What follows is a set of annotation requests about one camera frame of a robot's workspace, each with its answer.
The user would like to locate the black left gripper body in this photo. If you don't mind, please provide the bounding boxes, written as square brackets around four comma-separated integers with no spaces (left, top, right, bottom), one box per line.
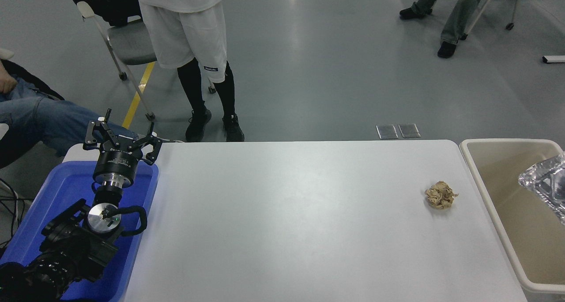
[93,146,143,182]

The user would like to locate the silver foil tray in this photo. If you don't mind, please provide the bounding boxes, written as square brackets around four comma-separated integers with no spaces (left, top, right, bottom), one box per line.
[518,152,565,225]

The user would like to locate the metal floor plate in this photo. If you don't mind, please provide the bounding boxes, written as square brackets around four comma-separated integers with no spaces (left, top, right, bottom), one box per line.
[376,125,399,140]
[398,123,421,139]

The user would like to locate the person's hand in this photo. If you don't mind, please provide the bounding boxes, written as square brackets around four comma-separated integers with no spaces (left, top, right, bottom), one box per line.
[0,70,17,94]

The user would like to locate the white side table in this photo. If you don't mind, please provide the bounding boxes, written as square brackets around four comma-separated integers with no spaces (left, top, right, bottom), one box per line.
[62,142,104,163]

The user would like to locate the blue plastic tray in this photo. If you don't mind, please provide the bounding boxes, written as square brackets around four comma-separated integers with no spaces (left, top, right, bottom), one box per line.
[0,161,159,302]

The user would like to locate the seated person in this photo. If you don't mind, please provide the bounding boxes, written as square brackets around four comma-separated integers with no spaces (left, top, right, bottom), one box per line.
[399,0,521,59]
[0,60,184,168]

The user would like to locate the standing person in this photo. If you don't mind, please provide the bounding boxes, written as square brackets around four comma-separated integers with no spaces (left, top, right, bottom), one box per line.
[132,0,245,143]

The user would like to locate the black jacket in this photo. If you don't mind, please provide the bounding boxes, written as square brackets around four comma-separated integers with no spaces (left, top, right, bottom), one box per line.
[62,0,143,26]

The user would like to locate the crumpled tan paper ball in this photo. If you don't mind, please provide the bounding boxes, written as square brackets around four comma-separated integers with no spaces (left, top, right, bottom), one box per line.
[425,181,459,210]

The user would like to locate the large pale bin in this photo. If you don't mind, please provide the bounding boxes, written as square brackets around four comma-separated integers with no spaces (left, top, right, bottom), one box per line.
[459,139,565,302]

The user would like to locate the white-legged rolling chair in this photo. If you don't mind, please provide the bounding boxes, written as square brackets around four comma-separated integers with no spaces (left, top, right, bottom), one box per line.
[459,0,528,40]

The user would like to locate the grey chair with white frame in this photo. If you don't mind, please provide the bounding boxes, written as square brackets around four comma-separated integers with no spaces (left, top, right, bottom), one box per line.
[76,1,217,121]

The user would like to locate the black cables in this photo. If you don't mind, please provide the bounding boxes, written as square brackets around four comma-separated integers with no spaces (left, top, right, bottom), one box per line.
[0,178,34,249]

